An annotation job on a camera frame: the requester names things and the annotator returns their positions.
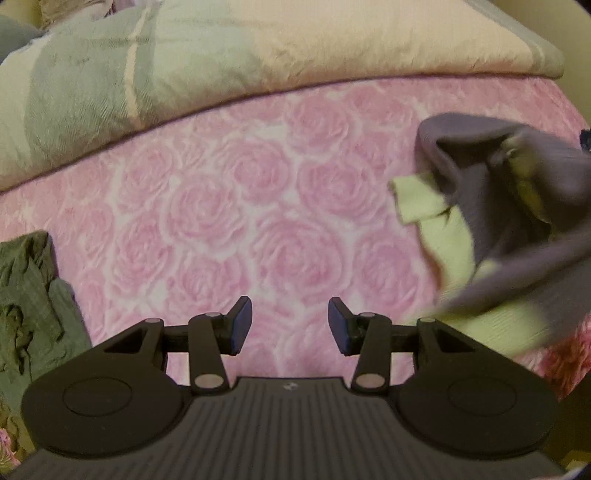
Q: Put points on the purple and cream knit cardigan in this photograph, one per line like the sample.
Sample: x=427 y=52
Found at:
x=503 y=221

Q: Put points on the pink rose print blanket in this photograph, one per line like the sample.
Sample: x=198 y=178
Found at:
x=277 y=221

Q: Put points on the olive green garment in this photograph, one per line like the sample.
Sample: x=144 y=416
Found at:
x=27 y=304

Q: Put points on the green and cream quilt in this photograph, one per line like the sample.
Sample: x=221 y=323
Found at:
x=221 y=60

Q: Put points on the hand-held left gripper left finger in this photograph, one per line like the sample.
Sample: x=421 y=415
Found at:
x=242 y=323

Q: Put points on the navy printed folded garment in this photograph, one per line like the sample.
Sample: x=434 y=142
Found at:
x=586 y=139

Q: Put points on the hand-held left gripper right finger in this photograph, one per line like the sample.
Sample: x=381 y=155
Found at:
x=338 y=325

